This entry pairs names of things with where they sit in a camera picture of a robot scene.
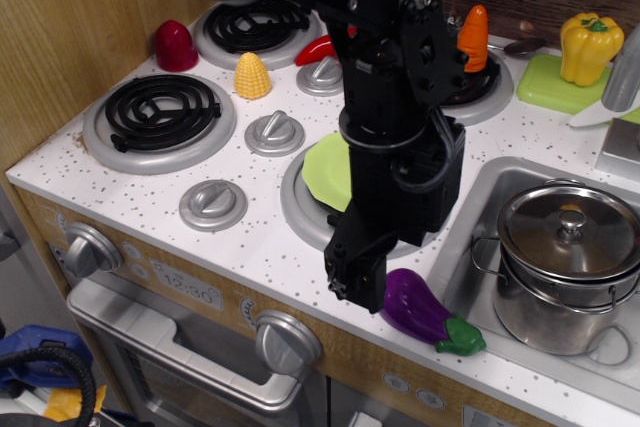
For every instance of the back left black burner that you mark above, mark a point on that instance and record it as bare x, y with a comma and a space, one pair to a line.
275, 30

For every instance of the back right burner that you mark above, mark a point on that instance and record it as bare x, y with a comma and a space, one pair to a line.
486, 94

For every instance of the green cutting board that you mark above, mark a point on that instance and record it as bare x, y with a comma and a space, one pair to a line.
541, 85

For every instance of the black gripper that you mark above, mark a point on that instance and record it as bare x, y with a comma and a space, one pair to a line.
402, 195

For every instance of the silver oven dial right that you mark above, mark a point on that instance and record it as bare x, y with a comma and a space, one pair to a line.
285, 345

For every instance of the orange toy carrot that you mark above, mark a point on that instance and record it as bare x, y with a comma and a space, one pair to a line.
473, 39

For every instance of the yellow toy bell pepper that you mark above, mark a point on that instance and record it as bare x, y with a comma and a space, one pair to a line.
588, 43

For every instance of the light green plate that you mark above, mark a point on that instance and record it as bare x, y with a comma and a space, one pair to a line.
326, 172

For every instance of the silver stove knob front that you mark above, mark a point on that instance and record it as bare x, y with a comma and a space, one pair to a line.
213, 205

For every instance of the silver stove knob back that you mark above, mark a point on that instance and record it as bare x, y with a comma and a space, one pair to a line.
323, 78

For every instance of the metal spoon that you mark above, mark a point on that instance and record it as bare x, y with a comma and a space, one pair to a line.
522, 47

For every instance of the silver stove knob middle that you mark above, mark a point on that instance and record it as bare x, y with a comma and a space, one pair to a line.
275, 135

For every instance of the red toy chili pepper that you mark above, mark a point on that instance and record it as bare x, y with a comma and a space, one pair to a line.
330, 45

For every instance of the silver oven dial left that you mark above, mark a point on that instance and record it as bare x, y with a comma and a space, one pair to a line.
89, 251

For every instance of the yellow toy corn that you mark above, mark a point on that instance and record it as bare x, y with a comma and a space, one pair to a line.
251, 78

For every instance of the silver sink basin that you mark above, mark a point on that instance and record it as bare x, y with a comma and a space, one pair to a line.
464, 278

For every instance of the dark red toy dome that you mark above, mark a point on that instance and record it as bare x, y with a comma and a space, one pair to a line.
175, 49

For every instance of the silver oven door handle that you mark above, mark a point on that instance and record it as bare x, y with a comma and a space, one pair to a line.
188, 372

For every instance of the silver stove knob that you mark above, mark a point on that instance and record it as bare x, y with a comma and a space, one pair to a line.
275, 135
323, 78
213, 205

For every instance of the steel pot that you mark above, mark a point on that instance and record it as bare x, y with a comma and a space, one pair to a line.
559, 296

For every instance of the silver toy faucet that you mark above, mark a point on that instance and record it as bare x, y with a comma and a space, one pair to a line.
620, 151

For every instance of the steel pot lid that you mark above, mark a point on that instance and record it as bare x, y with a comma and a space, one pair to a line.
570, 232

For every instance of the purple toy eggplant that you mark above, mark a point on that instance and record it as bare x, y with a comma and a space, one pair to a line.
412, 308

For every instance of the silver oven dial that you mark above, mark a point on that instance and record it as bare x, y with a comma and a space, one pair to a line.
285, 345
89, 251

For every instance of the front left black burner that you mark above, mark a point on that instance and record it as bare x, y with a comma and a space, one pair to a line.
159, 124

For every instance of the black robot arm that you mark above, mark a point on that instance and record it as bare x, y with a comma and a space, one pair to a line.
400, 62

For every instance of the black burner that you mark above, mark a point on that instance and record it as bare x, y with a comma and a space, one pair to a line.
159, 124
275, 30

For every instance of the white toy knife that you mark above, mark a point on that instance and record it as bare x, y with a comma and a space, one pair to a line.
597, 114

